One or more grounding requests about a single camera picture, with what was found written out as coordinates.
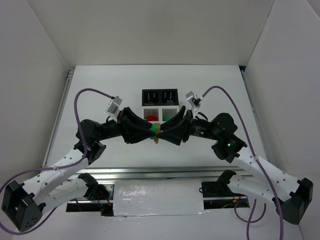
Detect green lego brick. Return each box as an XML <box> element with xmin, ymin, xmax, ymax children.
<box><xmin>162</xmin><ymin>115</ymin><xmax>172</xmax><ymax>122</ymax></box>

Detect red ridged lego brick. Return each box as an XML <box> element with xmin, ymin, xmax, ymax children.
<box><xmin>146</xmin><ymin>115</ymin><xmax>159</xmax><ymax>122</ymax></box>

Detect green lego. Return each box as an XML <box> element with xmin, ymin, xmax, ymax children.
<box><xmin>149</xmin><ymin>123</ymin><xmax>161</xmax><ymax>142</ymax></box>

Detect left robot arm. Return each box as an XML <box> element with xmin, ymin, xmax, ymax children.
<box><xmin>0</xmin><ymin>107</ymin><xmax>157</xmax><ymax>235</ymax></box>

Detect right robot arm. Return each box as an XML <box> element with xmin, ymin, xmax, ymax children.
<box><xmin>157</xmin><ymin>108</ymin><xmax>314</xmax><ymax>225</ymax></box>

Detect black container pair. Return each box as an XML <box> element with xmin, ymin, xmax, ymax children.
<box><xmin>142</xmin><ymin>88</ymin><xmax>179</xmax><ymax>106</ymax></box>

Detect white container pair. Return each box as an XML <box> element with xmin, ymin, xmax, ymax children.
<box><xmin>142</xmin><ymin>105</ymin><xmax>180</xmax><ymax>124</ymax></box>

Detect white foam cover panel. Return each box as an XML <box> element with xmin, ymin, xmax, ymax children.
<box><xmin>113</xmin><ymin>179</ymin><xmax>205</xmax><ymax>217</ymax></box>

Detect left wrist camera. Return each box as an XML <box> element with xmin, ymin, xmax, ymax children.
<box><xmin>106</xmin><ymin>96</ymin><xmax>122</xmax><ymax>122</ymax></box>

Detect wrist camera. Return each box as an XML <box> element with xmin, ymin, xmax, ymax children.
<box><xmin>106</xmin><ymin>96</ymin><xmax>122</xmax><ymax>122</ymax></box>
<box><xmin>185</xmin><ymin>91</ymin><xmax>203</xmax><ymax>117</ymax></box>

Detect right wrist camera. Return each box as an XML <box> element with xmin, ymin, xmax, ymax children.
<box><xmin>185</xmin><ymin>91</ymin><xmax>203</xmax><ymax>117</ymax></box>

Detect aluminium rail frame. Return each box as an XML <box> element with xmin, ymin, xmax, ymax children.
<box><xmin>43</xmin><ymin>65</ymin><xmax>265</xmax><ymax>179</ymax></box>

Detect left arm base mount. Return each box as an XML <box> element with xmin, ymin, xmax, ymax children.
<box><xmin>83</xmin><ymin>183</ymin><xmax>112</xmax><ymax>209</ymax></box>

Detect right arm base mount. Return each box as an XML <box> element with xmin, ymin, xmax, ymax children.
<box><xmin>198</xmin><ymin>181</ymin><xmax>249</xmax><ymax>210</ymax></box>

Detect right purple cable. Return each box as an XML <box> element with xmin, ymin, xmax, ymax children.
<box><xmin>201</xmin><ymin>86</ymin><xmax>285</xmax><ymax>240</ymax></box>

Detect purple cable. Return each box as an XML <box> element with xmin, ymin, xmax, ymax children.
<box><xmin>201</xmin><ymin>86</ymin><xmax>285</xmax><ymax>240</ymax></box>
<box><xmin>0</xmin><ymin>87</ymin><xmax>115</xmax><ymax>236</ymax></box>

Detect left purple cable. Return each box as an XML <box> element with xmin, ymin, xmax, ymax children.
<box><xmin>0</xmin><ymin>87</ymin><xmax>115</xmax><ymax>236</ymax></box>

